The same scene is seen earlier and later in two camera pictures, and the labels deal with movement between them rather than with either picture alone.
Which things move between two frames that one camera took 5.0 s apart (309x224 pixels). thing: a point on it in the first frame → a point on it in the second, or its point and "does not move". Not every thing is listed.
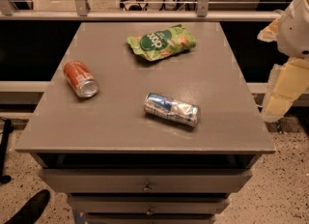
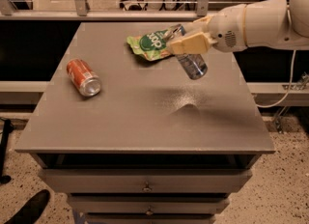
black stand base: (8, 128) does not move
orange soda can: (81, 78) does not move
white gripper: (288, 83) → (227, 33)
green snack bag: (163, 42) does not move
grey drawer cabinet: (146, 123) does not move
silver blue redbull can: (179, 112) → (194, 65)
